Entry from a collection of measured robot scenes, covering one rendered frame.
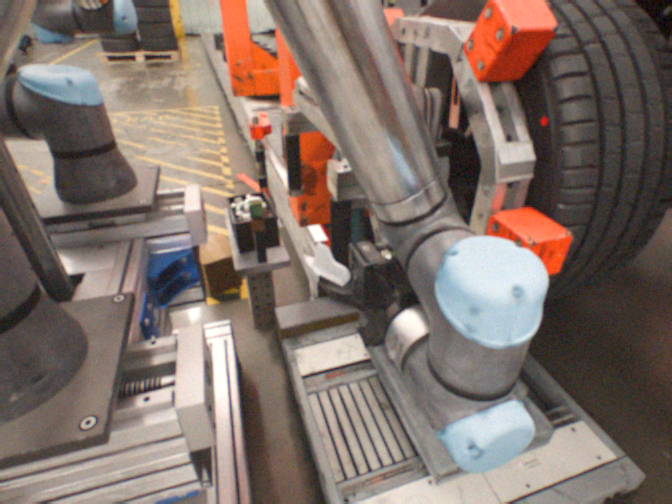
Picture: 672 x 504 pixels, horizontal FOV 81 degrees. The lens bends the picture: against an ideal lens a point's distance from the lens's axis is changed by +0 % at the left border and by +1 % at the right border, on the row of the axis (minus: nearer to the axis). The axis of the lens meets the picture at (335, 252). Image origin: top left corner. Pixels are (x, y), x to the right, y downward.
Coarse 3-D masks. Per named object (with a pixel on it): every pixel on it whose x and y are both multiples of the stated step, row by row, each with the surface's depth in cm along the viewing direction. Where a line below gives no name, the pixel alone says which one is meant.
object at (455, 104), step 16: (512, 80) 62; (448, 96) 102; (448, 112) 105; (464, 112) 80; (448, 128) 84; (464, 128) 81; (528, 128) 61; (464, 144) 86; (464, 160) 113; (480, 160) 76; (464, 176) 89; (464, 192) 83; (528, 192) 63; (464, 208) 84
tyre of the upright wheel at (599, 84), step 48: (432, 0) 79; (480, 0) 66; (576, 0) 61; (624, 0) 63; (576, 48) 56; (624, 48) 58; (528, 96) 60; (576, 96) 54; (624, 96) 56; (576, 144) 55; (624, 144) 57; (576, 192) 56; (624, 192) 59; (576, 240) 61; (624, 240) 65; (576, 288) 75
